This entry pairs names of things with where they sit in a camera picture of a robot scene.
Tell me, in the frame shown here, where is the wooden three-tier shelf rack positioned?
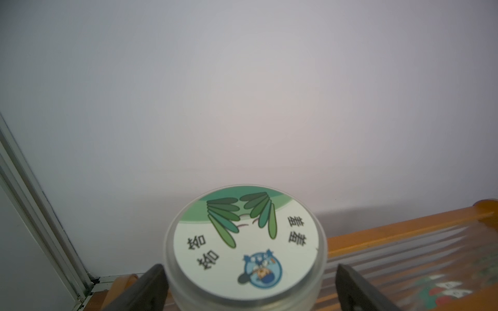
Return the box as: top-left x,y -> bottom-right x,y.
83,199 -> 498,311

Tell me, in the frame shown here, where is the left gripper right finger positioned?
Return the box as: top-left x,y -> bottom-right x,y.
335,264 -> 401,311

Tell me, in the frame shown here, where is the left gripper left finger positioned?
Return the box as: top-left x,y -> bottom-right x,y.
102,264 -> 169,311

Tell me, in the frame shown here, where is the jar with green leaf lid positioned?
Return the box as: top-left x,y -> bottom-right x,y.
163,185 -> 328,310

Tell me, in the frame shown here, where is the left aluminium corner post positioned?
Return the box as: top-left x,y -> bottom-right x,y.
1,118 -> 94,310

